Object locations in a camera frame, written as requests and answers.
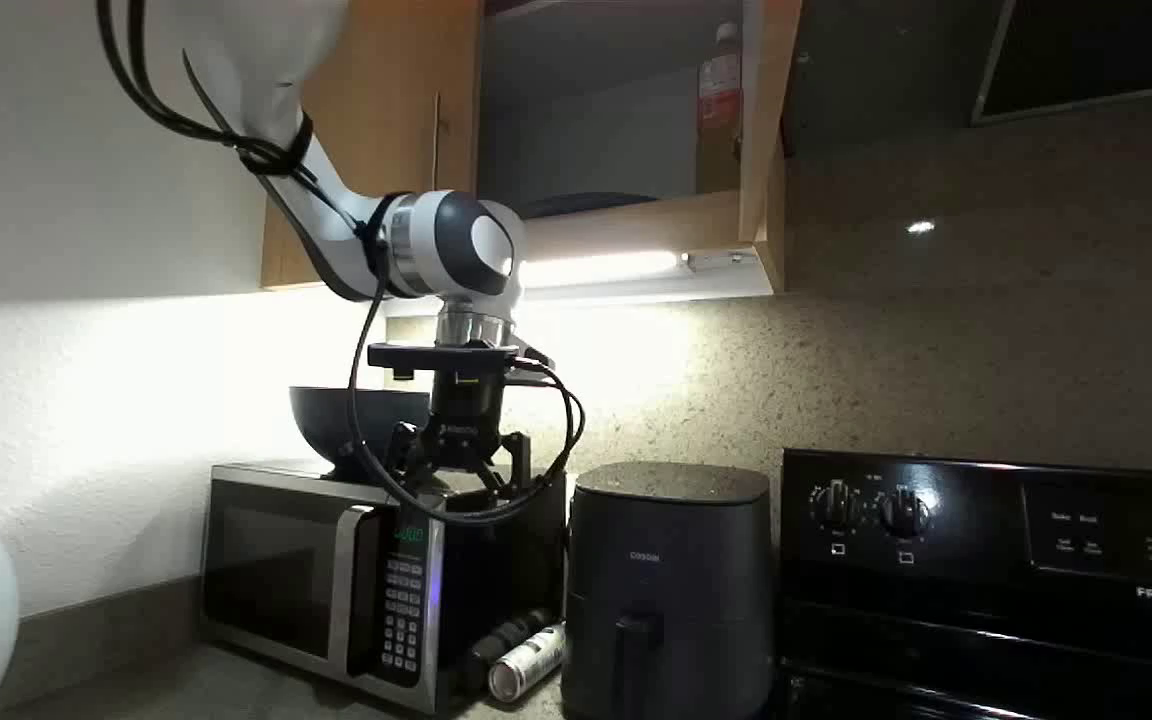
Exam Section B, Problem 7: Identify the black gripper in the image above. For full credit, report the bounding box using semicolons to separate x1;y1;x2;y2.
394;373;535;512

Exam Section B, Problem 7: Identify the wooden cupboard body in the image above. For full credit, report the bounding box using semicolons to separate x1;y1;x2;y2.
473;0;770;265

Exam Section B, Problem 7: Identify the dark blue bowl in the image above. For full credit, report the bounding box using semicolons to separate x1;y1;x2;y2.
288;382;438;482

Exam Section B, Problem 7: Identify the dark bottle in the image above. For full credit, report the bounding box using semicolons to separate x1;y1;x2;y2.
460;606;552;695

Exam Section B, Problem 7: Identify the black steel microwave oven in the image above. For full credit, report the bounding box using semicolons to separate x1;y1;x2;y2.
196;457;569;714

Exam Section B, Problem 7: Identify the white spray can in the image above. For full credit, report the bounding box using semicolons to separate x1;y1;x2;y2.
484;620;569;708

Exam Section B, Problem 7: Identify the dark grey air fryer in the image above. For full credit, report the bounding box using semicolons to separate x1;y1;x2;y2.
559;460;776;720

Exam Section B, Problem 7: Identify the black stove knob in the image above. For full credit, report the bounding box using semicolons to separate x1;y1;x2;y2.
806;475;870;539
871;482;941;545

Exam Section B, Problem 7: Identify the red labelled bottle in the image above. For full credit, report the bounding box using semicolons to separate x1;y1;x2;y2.
696;15;745;133

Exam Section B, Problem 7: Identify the black electric stove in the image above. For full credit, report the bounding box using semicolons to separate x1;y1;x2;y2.
773;442;1152;720

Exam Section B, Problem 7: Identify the black range hood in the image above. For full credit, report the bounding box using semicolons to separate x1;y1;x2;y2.
782;0;1152;161

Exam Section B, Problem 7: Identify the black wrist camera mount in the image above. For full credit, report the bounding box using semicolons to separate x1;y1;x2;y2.
363;339;528;382

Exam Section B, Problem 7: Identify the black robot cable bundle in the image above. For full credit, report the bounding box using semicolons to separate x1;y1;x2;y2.
92;0;591;526

